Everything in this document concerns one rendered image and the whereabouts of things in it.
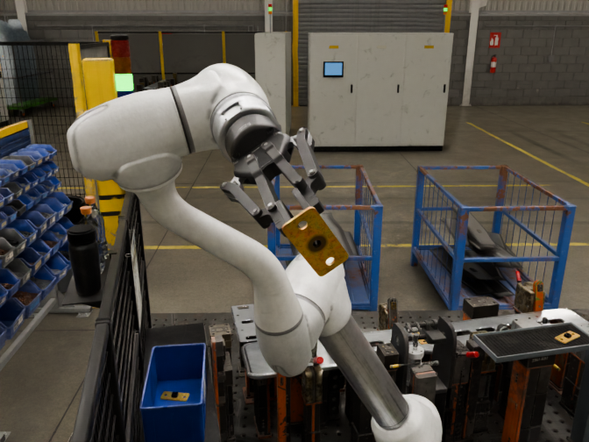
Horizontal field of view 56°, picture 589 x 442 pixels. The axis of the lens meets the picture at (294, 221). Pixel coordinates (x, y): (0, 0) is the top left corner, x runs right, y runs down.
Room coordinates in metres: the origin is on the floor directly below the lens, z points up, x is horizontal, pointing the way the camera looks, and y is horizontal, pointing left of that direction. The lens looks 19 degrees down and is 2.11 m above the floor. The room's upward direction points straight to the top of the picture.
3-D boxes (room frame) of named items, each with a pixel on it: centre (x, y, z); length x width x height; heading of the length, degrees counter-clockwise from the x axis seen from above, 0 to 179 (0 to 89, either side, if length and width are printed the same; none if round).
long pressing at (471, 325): (1.82, -0.49, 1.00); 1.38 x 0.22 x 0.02; 103
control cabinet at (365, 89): (9.89, -1.45, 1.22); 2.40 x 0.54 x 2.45; 92
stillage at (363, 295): (4.19, -0.21, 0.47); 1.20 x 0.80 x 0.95; 0
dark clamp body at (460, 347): (1.62, -0.55, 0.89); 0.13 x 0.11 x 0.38; 13
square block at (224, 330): (1.77, 0.27, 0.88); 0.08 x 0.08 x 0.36; 13
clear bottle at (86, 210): (1.47, 0.58, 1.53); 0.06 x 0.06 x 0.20
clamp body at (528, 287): (2.12, -1.01, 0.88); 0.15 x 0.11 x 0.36; 13
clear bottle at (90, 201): (1.56, 0.61, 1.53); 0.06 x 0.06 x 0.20
